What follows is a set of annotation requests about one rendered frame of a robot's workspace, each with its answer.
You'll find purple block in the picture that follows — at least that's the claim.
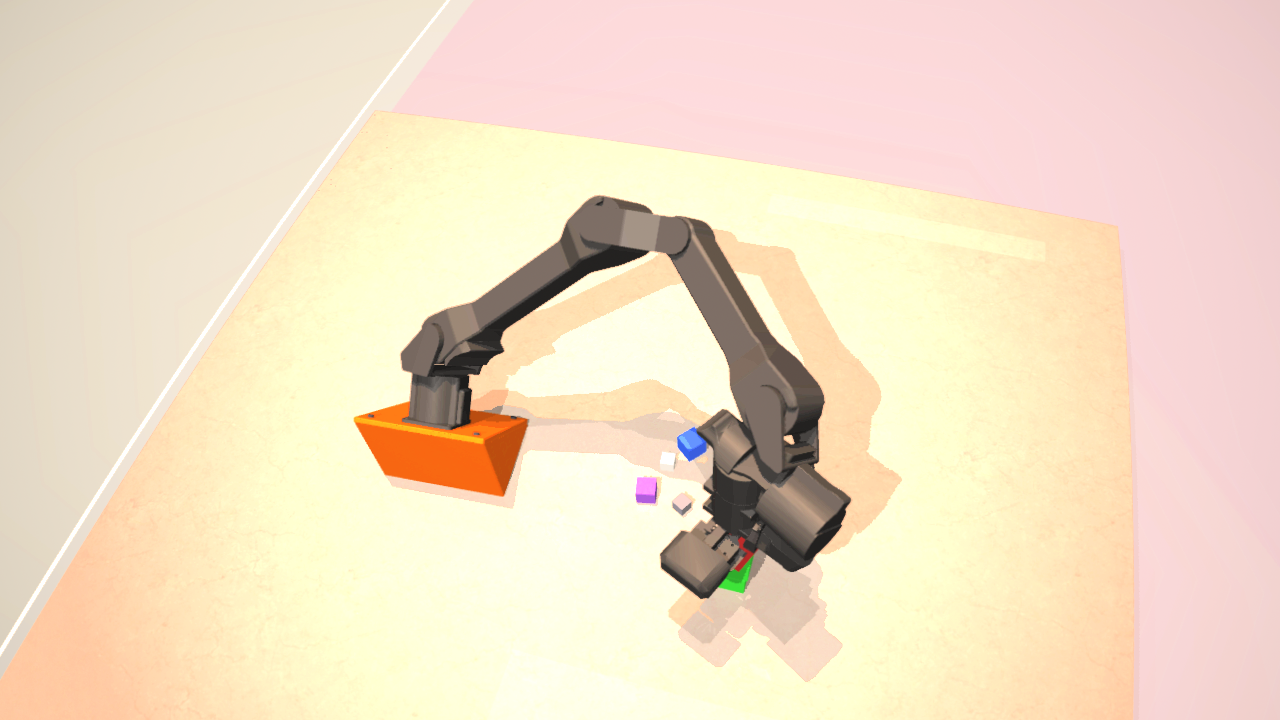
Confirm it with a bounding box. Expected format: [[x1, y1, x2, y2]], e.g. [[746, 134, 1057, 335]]
[[635, 477, 657, 503]]

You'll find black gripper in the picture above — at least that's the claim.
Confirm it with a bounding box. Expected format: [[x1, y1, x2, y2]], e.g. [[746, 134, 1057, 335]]
[[660, 474, 760, 600]]

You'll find blue block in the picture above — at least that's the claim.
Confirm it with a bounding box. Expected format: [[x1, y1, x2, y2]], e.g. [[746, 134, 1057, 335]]
[[677, 427, 707, 462]]

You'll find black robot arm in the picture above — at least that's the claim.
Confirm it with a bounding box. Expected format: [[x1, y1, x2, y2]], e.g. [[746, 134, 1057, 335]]
[[401, 195, 851, 571]]

